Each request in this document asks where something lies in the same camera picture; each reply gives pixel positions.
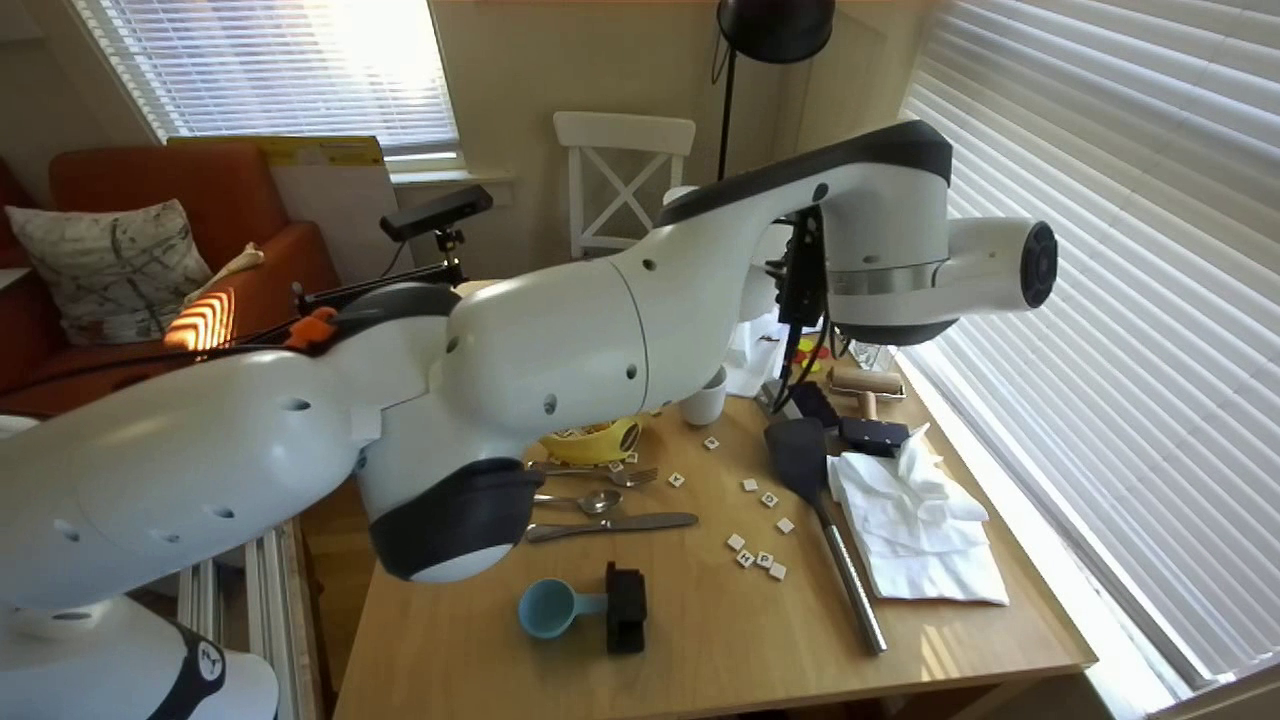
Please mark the blue plastic measuring cup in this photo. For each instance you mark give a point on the blue plastic measuring cup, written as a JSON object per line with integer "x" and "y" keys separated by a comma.
{"x": 546, "y": 611}

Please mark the silver spoon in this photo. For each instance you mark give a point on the silver spoon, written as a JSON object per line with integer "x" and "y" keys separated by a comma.
{"x": 601, "y": 500}

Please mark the patterned beige pillow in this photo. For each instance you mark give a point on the patterned beige pillow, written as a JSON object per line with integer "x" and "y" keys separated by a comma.
{"x": 104, "y": 272}

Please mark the small white letter tile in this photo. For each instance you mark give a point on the small white letter tile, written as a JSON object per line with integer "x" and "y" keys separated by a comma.
{"x": 679, "y": 478}
{"x": 744, "y": 556}
{"x": 751, "y": 484}
{"x": 732, "y": 540}
{"x": 785, "y": 527}
{"x": 708, "y": 441}
{"x": 779, "y": 569}
{"x": 770, "y": 498}

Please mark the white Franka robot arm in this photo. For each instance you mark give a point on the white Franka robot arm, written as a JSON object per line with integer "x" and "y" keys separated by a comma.
{"x": 563, "y": 347}

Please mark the white wooden chair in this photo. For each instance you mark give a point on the white wooden chair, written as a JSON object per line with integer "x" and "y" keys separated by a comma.
{"x": 624, "y": 135}

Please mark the wooden kitchen tool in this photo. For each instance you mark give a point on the wooden kitchen tool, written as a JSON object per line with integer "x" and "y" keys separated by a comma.
{"x": 864, "y": 380}

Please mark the orange sofa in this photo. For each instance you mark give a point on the orange sofa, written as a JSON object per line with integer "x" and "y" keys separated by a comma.
{"x": 225, "y": 186}

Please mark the white cloth napkin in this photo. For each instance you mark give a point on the white cloth napkin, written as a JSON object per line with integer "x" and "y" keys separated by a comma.
{"x": 923, "y": 535}

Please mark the small black block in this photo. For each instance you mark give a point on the small black block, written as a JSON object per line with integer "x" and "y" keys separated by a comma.
{"x": 624, "y": 614}

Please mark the yellow banana-shaped tile pouch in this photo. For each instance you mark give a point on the yellow banana-shaped tile pouch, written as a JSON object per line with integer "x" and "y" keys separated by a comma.
{"x": 601, "y": 441}

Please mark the white window blinds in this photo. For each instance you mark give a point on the white window blinds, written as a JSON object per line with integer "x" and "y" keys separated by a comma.
{"x": 1132, "y": 266}
{"x": 264, "y": 66}

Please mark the black floor lamp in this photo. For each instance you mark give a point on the black floor lamp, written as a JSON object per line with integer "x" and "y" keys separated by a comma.
{"x": 775, "y": 26}

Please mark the white ceramic mug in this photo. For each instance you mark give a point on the white ceramic mug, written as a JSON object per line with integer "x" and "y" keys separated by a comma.
{"x": 704, "y": 401}

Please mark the black camera on tripod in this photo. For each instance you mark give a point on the black camera on tripod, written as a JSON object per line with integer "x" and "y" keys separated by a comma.
{"x": 432, "y": 209}

